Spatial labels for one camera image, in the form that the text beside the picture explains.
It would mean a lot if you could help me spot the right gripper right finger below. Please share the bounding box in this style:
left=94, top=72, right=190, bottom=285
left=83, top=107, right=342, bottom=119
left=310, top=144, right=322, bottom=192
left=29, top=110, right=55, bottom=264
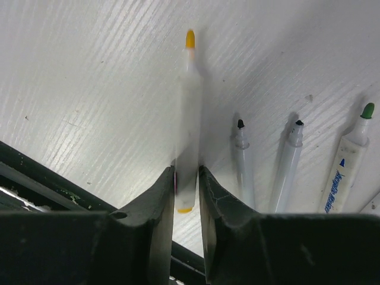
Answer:
left=199, top=167, right=379, bottom=284

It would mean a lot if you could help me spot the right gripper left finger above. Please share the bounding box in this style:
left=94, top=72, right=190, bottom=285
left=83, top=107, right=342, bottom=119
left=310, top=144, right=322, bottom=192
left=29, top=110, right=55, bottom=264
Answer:
left=1, top=167, right=174, bottom=284

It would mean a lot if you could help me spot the dark green marker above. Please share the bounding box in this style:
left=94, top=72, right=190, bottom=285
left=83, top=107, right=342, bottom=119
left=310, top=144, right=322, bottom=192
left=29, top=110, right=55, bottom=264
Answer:
left=318, top=103, right=375, bottom=214

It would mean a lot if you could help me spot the black cap marker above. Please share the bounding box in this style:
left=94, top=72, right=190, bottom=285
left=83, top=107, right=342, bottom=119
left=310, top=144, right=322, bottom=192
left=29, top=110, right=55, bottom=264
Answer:
left=271, top=120, right=304, bottom=213

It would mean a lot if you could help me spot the yellow cap marker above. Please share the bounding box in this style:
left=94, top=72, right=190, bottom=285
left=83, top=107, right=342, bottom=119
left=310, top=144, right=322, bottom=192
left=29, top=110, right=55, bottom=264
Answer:
left=175, top=29, right=204, bottom=214

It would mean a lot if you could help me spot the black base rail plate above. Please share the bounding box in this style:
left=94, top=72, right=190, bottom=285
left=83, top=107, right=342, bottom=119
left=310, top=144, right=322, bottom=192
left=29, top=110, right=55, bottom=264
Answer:
left=1, top=142, right=205, bottom=284

